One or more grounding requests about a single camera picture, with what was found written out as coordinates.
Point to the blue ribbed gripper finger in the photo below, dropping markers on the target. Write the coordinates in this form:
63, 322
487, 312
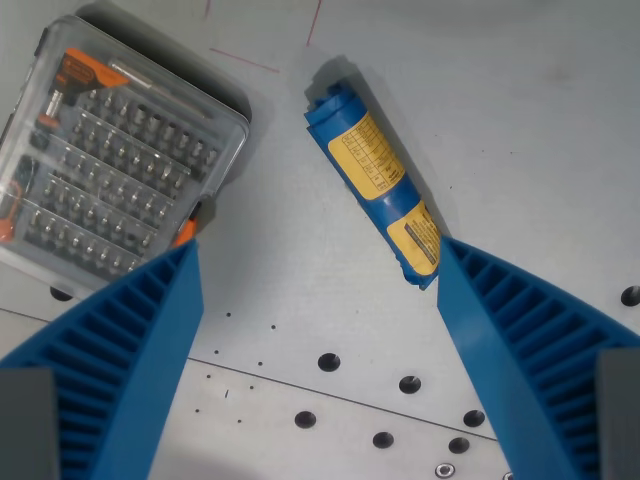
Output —
125, 345
520, 360

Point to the rolled blue bag yellow label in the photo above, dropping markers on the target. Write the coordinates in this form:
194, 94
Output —
376, 176

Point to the clear screwdriver bit set case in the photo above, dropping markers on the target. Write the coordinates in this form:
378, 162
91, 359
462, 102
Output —
107, 160

